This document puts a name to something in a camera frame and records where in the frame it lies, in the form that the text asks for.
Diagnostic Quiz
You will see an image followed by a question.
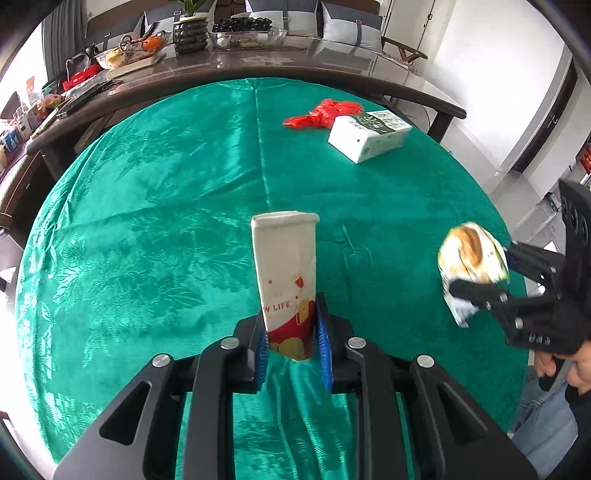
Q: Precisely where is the dark wooden door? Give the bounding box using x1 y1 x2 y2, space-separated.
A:
512 58 578 174

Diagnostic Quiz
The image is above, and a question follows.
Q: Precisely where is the dark wooden sofa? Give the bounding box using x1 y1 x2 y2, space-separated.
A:
85 0 428 65

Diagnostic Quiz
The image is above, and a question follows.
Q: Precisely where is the small glass bowl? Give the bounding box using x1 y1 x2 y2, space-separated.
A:
95 47 130 70

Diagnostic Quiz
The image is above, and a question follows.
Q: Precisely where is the white and red paper cup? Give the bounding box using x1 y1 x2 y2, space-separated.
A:
250 211 320 361

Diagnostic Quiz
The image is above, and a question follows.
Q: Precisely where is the black phone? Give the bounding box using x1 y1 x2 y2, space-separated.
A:
56 95 87 120

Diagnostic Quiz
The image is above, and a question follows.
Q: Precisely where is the bread wrapper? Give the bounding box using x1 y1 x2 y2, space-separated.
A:
438 222 511 328

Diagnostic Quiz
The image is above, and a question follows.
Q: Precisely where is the person's right hand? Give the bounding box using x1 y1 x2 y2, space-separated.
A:
533 338 591 398

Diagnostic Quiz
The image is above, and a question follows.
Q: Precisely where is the dark bag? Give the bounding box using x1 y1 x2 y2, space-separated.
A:
66 44 100 77

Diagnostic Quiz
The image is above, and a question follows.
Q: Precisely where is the green tablecloth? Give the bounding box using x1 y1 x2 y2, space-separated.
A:
14 78 529 480

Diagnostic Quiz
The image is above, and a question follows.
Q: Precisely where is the glass bowl of dark fruit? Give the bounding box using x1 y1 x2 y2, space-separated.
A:
210 17 288 49

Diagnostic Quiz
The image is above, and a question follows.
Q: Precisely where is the person's jeans leg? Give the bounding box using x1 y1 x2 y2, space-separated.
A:
510 369 580 478

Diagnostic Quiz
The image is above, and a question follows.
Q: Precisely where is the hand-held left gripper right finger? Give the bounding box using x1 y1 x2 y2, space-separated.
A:
314 292 539 480

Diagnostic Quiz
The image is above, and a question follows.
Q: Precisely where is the grey curtain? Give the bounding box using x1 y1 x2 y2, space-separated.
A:
41 0 88 70

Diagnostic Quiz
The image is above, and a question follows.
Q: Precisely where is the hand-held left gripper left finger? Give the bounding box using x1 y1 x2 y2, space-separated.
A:
53 316 270 480

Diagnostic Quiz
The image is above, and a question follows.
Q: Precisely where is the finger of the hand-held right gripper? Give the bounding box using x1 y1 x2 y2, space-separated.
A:
449 278 548 326
503 242 568 289

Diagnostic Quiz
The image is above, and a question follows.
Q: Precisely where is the grey white pillow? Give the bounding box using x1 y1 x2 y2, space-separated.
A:
143 9 178 37
321 2 384 52
245 0 321 38

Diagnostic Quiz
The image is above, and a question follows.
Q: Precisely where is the red plastic bag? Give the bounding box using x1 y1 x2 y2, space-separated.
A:
283 98 365 131

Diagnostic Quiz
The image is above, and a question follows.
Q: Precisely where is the dark wooden long table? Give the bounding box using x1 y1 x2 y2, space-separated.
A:
25 34 467 185

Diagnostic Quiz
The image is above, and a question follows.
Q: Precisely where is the red box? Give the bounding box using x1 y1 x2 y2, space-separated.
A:
61 65 102 90

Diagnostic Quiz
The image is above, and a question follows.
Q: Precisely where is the white carton box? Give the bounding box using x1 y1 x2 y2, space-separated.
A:
328 111 413 164

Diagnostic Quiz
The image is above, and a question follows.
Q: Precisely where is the potted plant in dark pot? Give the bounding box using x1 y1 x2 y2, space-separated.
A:
171 0 211 55

